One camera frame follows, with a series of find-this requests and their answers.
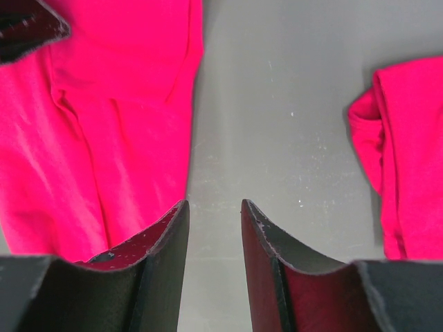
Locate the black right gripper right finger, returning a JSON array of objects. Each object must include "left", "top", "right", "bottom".
[{"left": 241, "top": 200, "right": 442, "bottom": 331}]

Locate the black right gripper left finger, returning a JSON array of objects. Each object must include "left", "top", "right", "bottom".
[{"left": 1, "top": 201, "right": 190, "bottom": 331}]

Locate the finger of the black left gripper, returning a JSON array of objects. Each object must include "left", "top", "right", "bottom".
[{"left": 1, "top": 0, "right": 71, "bottom": 65}]

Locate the pink t shirt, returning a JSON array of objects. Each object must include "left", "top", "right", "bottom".
[
  {"left": 348, "top": 57, "right": 442, "bottom": 260},
  {"left": 1, "top": 1, "right": 204, "bottom": 261}
]

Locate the folded pink t shirt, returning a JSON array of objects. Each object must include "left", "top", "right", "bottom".
[{"left": 348, "top": 57, "right": 442, "bottom": 260}]

